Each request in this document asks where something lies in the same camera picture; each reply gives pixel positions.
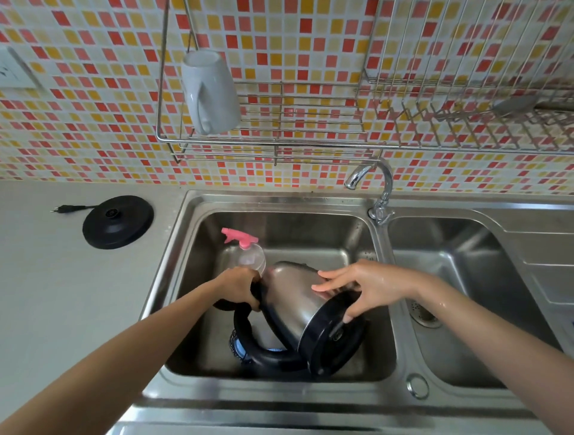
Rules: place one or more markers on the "person's right hand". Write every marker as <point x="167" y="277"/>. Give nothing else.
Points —
<point x="383" y="282"/>

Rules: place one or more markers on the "person's left hand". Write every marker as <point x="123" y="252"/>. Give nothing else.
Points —
<point x="235" y="284"/>

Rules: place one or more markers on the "person's right thumb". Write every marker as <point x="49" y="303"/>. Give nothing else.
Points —
<point x="353" y="309"/>

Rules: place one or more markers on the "person's left fingers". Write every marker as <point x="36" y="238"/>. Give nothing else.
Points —
<point x="254" y="287"/>

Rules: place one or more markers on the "stainless steel electric kettle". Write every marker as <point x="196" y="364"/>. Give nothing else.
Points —
<point x="296" y="309"/>

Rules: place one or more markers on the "person's right forearm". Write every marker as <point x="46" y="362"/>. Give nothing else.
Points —
<point x="502" y="345"/>

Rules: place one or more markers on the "person's left forearm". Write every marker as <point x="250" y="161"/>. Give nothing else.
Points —
<point x="116" y="363"/>

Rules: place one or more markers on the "clear spray bottle pink nozzle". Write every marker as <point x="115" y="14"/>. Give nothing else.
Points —
<point x="249" y="253"/>

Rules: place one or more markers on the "blue scrubbing sponge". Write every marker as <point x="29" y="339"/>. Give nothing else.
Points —
<point x="236" y="347"/>

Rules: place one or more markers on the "metal sink drain strainer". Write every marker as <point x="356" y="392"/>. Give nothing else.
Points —
<point x="424" y="315"/>

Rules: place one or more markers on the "round metal sink hole cover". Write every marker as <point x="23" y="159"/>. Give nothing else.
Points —
<point x="418" y="386"/>

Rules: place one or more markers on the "stainless steel double sink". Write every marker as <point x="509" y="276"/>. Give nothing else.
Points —
<point x="471" y="269"/>

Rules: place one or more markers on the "chrome sink faucet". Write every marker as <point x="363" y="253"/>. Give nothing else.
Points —
<point x="385" y="188"/>

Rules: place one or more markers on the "black round kettle base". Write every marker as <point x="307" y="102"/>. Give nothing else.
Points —
<point x="117" y="222"/>

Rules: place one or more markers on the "white ceramic mug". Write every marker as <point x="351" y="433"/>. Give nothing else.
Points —
<point x="208" y="92"/>

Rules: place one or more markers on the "grey metal utensil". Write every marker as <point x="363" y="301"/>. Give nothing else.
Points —
<point x="515" y="105"/>

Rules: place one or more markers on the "white wall socket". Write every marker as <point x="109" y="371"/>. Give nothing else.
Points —
<point x="13" y="69"/>

